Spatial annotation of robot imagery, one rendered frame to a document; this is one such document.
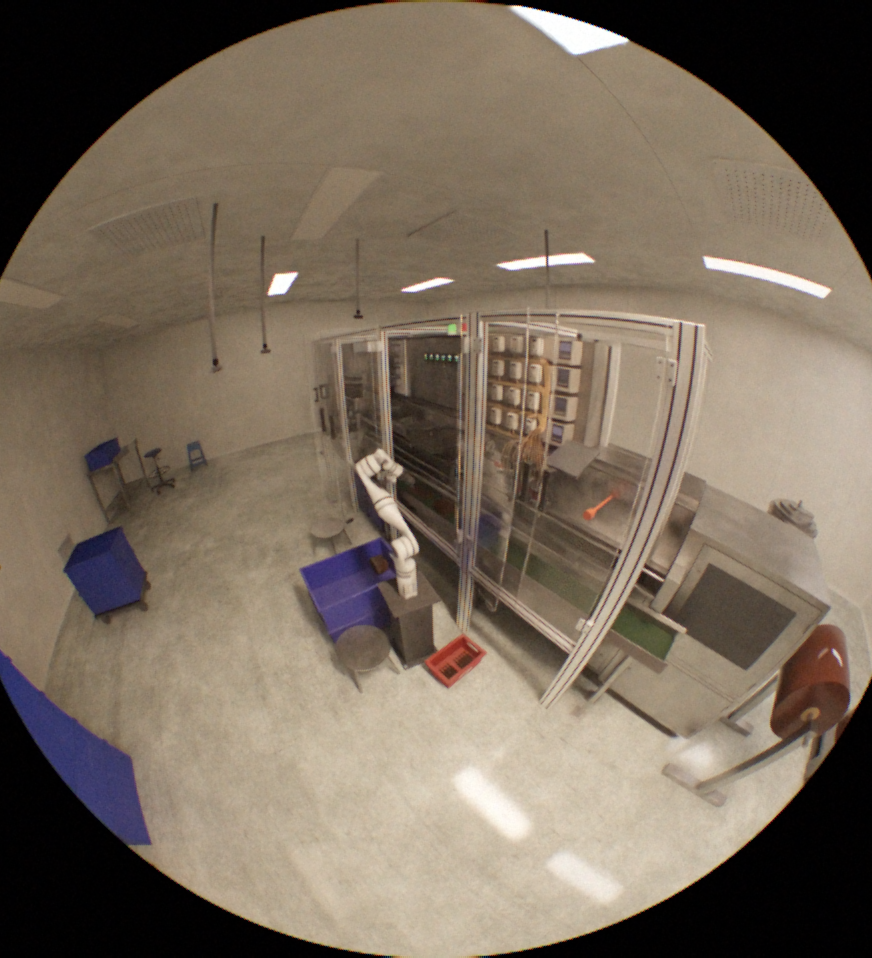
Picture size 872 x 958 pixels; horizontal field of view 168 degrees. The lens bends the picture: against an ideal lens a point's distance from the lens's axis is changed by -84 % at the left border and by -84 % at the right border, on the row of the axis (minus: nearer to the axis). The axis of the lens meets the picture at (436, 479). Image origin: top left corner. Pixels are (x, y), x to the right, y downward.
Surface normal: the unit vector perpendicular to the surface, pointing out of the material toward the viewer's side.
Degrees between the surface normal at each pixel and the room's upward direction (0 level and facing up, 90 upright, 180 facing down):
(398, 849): 0
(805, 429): 90
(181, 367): 90
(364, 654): 0
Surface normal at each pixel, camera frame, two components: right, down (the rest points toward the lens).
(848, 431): -0.82, 0.26
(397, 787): -0.01, -0.90
